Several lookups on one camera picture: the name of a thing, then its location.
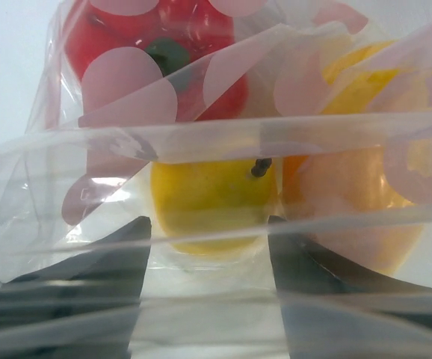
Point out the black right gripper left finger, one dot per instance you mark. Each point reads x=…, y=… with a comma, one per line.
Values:
x=83, y=307

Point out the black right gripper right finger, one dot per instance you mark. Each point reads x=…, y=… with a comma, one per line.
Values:
x=333, y=307

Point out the yellow toy pear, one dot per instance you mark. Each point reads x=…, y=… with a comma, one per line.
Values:
x=193, y=199

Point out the clear polka dot zip bag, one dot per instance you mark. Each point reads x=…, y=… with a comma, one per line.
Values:
x=82, y=169

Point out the red toy pepper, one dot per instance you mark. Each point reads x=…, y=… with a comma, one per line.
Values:
x=174, y=33

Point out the orange toy pepper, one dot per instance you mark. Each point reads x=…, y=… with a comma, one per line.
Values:
x=350, y=182

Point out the yellow toy pepper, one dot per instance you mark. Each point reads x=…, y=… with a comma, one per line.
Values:
x=393, y=76

